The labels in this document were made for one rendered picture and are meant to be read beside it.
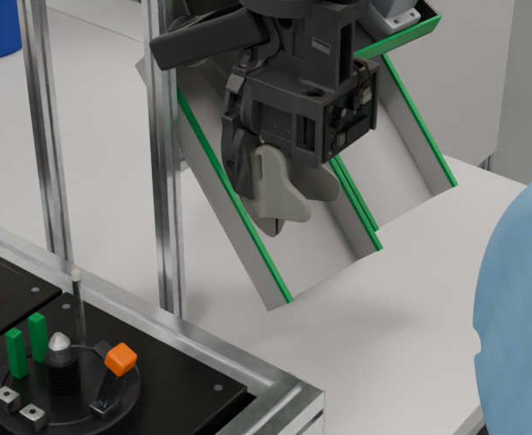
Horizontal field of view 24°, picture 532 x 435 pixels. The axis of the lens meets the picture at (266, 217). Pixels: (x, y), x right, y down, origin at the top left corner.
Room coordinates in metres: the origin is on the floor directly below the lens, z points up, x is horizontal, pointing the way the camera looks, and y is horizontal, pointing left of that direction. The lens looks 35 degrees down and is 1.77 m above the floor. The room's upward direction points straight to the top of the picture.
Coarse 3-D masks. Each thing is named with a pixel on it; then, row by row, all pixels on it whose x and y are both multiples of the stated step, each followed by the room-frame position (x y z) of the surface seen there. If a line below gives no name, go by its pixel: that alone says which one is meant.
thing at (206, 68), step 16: (176, 0) 1.06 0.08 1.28; (192, 0) 1.12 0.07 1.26; (208, 0) 1.13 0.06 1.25; (224, 0) 1.13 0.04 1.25; (176, 16) 1.06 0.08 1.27; (240, 48) 1.08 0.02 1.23; (208, 64) 1.03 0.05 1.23; (224, 64) 1.05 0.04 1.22; (208, 80) 1.03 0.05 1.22; (224, 80) 1.01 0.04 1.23; (224, 96) 1.01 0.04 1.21
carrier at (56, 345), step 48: (48, 336) 0.96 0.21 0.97; (96, 336) 0.96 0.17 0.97; (144, 336) 0.96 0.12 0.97; (0, 384) 0.86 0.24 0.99; (48, 384) 0.85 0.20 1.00; (96, 384) 0.86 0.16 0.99; (144, 384) 0.89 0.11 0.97; (192, 384) 0.89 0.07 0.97; (240, 384) 0.89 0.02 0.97; (0, 432) 0.82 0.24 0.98; (48, 432) 0.80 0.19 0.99; (96, 432) 0.80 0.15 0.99; (144, 432) 0.82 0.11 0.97; (192, 432) 0.82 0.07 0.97
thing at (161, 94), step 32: (32, 0) 1.14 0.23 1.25; (160, 0) 1.04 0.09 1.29; (32, 32) 1.14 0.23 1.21; (160, 32) 1.04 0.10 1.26; (32, 64) 1.15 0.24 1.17; (32, 96) 1.15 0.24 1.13; (160, 96) 1.04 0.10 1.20; (32, 128) 1.15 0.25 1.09; (160, 128) 1.04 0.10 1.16; (160, 160) 1.04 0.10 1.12; (64, 192) 1.15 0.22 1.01; (160, 192) 1.04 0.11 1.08; (64, 224) 1.15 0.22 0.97; (160, 224) 1.04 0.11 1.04; (64, 256) 1.14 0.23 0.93; (160, 256) 1.04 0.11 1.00; (160, 288) 1.05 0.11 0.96
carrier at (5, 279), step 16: (0, 256) 1.09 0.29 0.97; (0, 272) 1.06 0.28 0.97; (16, 272) 1.06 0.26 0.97; (0, 288) 1.03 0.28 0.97; (16, 288) 1.03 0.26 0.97; (32, 288) 1.03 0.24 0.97; (48, 288) 1.03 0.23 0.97; (0, 304) 1.01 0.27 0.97; (16, 304) 1.01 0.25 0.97; (32, 304) 1.01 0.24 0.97; (0, 320) 0.98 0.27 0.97; (16, 320) 0.98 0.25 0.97; (0, 336) 0.96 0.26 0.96
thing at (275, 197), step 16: (272, 144) 0.76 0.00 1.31; (256, 160) 0.76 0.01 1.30; (272, 160) 0.75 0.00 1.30; (256, 176) 0.76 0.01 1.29; (272, 176) 0.75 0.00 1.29; (256, 192) 0.76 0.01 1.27; (272, 192) 0.75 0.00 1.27; (288, 192) 0.74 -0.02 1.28; (256, 208) 0.76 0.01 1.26; (272, 208) 0.75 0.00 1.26; (288, 208) 0.74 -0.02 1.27; (304, 208) 0.74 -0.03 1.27; (256, 224) 0.77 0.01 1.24; (272, 224) 0.77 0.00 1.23
